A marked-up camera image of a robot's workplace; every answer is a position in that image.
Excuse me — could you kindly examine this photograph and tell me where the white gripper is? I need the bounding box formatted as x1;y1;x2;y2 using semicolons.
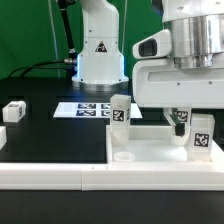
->
132;29;224;137

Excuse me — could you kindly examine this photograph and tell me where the white square table top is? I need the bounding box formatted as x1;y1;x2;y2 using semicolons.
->
105;124;224;165

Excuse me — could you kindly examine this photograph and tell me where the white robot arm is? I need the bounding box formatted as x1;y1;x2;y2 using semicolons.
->
73;0;224;109

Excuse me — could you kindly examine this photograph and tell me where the white U-shaped obstacle fence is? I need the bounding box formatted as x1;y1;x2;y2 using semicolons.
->
0;126;224;192

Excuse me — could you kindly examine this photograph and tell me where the white marker sheet with tags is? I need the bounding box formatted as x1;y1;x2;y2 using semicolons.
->
53;101;143;119

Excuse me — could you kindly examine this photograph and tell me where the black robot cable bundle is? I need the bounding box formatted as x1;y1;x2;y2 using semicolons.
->
7;0;78;78

